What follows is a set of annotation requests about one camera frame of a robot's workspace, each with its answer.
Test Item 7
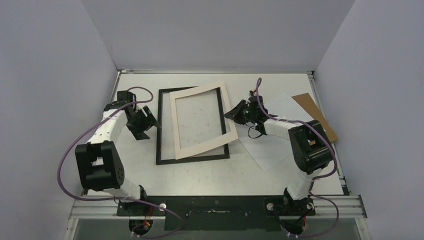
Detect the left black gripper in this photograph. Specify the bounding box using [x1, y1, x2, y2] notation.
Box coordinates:
[127, 106, 161, 140]

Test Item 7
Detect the black picture frame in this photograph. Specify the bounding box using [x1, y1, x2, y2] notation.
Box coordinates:
[155, 86, 230, 166]

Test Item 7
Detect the cream mat board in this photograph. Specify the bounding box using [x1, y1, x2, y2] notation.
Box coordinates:
[170, 81, 239, 160]

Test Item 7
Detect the white photo paper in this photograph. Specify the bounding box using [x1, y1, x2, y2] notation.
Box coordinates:
[236, 93, 313, 172]

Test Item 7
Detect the brown cardboard backing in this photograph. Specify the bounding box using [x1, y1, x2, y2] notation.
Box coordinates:
[292, 93, 339, 143]

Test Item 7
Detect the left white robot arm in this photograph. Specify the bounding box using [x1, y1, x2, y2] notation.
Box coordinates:
[74, 89, 161, 216]

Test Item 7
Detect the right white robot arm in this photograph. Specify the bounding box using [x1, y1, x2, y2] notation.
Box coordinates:
[224, 95, 337, 215]

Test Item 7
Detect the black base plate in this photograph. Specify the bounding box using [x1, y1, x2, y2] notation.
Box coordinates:
[116, 195, 316, 232]

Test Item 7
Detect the aluminium front rail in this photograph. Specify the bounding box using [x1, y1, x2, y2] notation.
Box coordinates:
[69, 195, 368, 220]

